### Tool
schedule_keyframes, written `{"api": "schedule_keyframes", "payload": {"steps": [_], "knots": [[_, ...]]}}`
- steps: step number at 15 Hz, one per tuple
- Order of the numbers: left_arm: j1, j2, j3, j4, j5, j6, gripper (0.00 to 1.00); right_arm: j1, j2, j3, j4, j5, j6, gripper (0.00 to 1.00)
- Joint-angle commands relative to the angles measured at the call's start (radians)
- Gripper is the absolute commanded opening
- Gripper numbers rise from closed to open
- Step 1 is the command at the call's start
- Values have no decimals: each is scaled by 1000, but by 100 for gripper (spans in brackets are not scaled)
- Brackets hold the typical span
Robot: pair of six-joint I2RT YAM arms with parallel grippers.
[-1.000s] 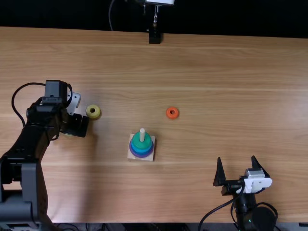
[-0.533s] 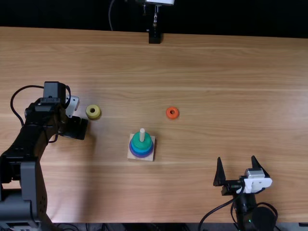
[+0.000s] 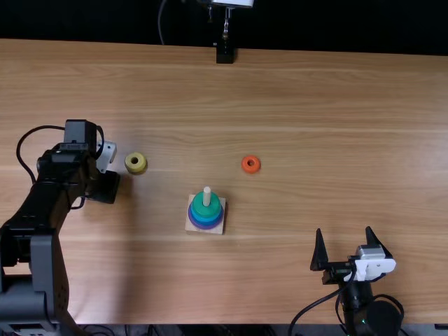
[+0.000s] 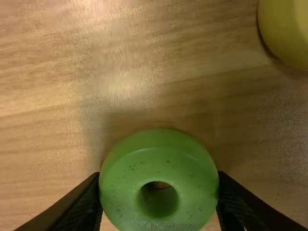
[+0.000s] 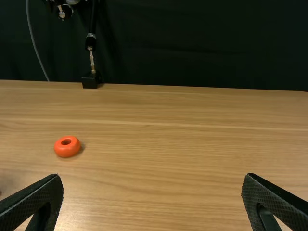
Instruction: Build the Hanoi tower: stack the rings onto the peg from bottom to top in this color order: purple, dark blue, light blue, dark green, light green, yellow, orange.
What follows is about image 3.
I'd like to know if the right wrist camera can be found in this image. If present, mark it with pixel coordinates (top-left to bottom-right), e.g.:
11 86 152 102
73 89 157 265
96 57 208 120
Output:
344 244 398 283

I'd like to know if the wooden peg base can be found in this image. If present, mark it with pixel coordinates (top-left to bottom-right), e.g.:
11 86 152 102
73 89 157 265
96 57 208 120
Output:
184 185 228 236

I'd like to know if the white camera box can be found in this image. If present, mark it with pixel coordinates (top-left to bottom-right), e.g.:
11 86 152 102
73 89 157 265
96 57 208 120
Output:
198 0 256 9

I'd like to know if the dark blue ring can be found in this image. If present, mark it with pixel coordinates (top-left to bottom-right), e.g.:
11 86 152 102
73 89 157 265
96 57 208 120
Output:
188 205 225 228

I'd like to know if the orange ring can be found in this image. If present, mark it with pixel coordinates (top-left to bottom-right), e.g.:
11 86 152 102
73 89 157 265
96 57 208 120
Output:
240 154 262 175

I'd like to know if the yellow ring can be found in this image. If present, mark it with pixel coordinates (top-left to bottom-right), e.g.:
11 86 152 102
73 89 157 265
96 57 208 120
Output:
124 151 148 176

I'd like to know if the grey cable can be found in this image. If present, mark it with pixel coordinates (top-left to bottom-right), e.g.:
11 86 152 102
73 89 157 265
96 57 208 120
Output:
157 0 168 46

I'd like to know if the purple ring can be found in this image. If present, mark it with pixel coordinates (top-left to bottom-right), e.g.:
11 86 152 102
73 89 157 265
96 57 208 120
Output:
187 206 225 231

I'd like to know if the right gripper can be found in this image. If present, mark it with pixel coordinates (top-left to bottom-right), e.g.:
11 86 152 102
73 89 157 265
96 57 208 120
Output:
309 225 391 286

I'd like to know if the black cable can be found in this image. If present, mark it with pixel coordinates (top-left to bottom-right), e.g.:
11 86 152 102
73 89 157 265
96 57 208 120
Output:
15 125 67 185
288 286 348 336

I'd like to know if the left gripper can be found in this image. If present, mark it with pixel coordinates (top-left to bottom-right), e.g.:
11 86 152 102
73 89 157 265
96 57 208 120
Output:
81 169 122 206

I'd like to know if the black clamp stand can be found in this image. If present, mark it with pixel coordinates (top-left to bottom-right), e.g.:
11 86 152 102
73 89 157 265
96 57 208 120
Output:
207 6 239 65

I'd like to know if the light blue ring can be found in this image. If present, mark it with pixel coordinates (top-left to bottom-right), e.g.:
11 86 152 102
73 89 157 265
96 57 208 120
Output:
188 202 223 223

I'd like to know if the dark green ring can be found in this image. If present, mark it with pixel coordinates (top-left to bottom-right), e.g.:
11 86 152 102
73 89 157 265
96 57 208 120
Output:
191 190 222 216

